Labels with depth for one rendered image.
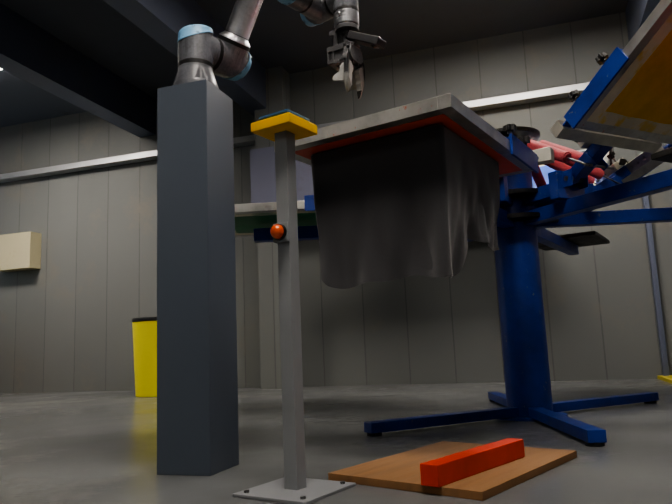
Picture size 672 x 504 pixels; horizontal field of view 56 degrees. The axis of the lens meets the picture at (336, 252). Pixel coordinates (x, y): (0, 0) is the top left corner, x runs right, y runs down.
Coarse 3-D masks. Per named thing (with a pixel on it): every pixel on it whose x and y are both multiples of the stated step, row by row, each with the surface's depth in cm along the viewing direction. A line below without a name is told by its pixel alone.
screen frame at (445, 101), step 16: (448, 96) 163; (384, 112) 173; (400, 112) 170; (416, 112) 168; (432, 112) 166; (448, 112) 167; (464, 112) 170; (320, 128) 185; (336, 128) 182; (352, 128) 179; (368, 128) 176; (384, 128) 177; (464, 128) 180; (480, 128) 180; (304, 144) 188; (320, 144) 188; (496, 144) 195; (304, 160) 204; (512, 160) 214
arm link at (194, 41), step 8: (200, 24) 207; (184, 32) 206; (192, 32) 206; (200, 32) 206; (208, 32) 209; (184, 40) 206; (192, 40) 205; (200, 40) 206; (208, 40) 208; (216, 40) 212; (184, 48) 205; (192, 48) 205; (200, 48) 205; (208, 48) 208; (216, 48) 210; (184, 56) 205; (192, 56) 204; (200, 56) 205; (208, 56) 207; (216, 56) 211; (216, 64) 213
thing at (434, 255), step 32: (320, 160) 194; (352, 160) 188; (384, 160) 182; (416, 160) 176; (320, 192) 194; (352, 192) 187; (384, 192) 181; (416, 192) 176; (320, 224) 193; (352, 224) 186; (384, 224) 180; (416, 224) 176; (448, 224) 170; (320, 256) 192; (352, 256) 186; (384, 256) 180; (416, 256) 176; (448, 256) 169
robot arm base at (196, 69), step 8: (184, 64) 204; (192, 64) 204; (200, 64) 204; (208, 64) 207; (184, 72) 203; (192, 72) 202; (200, 72) 204; (208, 72) 205; (176, 80) 204; (184, 80) 201; (192, 80) 201; (208, 80) 203
